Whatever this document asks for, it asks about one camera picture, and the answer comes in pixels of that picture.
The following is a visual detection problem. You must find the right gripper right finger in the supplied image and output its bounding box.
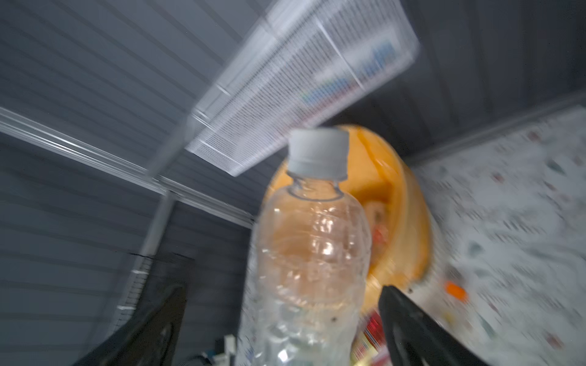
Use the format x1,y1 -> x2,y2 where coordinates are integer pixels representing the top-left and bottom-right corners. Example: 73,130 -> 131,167
378,286 -> 487,366

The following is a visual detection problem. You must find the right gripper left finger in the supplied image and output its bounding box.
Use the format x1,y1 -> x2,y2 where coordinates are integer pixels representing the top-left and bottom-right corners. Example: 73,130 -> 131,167
74,285 -> 187,366

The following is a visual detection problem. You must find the yellow tea bottle red label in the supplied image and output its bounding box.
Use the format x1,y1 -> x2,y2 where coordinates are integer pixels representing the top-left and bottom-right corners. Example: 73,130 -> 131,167
350,311 -> 392,366

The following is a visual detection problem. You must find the orange label bottle orange cap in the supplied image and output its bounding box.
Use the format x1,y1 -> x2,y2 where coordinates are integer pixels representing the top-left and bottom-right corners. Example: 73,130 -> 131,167
444,281 -> 468,303

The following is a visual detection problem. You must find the clear bottle white cap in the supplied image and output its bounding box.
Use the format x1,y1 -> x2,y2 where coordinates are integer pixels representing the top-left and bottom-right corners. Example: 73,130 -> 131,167
237,127 -> 372,365

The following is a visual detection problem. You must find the orange bin liner bag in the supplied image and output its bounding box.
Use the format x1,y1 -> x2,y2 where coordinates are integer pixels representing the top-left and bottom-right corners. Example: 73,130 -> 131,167
262,124 -> 433,317

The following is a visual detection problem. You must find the white wire mesh basket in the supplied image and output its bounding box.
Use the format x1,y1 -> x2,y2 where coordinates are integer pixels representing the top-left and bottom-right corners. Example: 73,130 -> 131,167
186,1 -> 420,176

